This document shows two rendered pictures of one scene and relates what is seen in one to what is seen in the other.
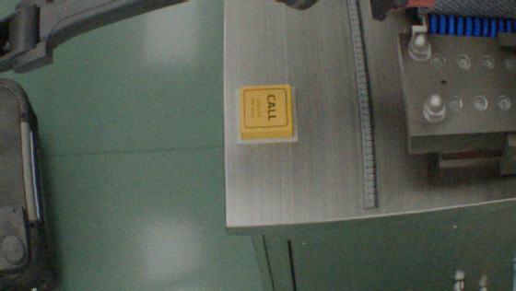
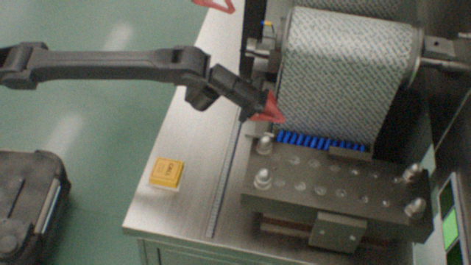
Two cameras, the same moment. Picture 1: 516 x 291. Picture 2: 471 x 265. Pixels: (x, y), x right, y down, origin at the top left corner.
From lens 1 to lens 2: 0.59 m
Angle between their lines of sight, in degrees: 18
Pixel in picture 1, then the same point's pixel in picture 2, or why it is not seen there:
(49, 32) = (34, 65)
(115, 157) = (112, 218)
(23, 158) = (46, 197)
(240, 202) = (135, 214)
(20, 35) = (13, 59)
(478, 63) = (306, 163)
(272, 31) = (185, 135)
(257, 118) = (160, 173)
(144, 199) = (119, 242)
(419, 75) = (258, 161)
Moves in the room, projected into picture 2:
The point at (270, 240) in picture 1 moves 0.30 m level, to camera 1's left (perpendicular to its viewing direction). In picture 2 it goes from (147, 245) to (20, 234)
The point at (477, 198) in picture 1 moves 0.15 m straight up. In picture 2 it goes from (286, 255) to (297, 218)
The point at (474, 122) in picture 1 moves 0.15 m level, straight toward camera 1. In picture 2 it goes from (291, 196) to (257, 251)
